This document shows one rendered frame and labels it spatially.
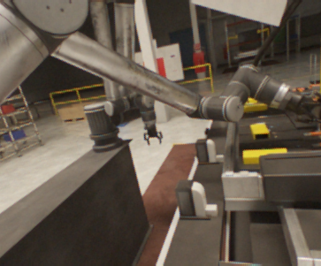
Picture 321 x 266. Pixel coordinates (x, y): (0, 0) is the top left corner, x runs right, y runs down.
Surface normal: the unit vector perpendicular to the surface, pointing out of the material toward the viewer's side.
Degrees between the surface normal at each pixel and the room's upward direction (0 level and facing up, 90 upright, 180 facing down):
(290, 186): 90
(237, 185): 90
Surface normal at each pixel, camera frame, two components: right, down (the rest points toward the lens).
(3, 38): 0.54, 0.11
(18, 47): 0.72, 0.30
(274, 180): -0.28, 0.35
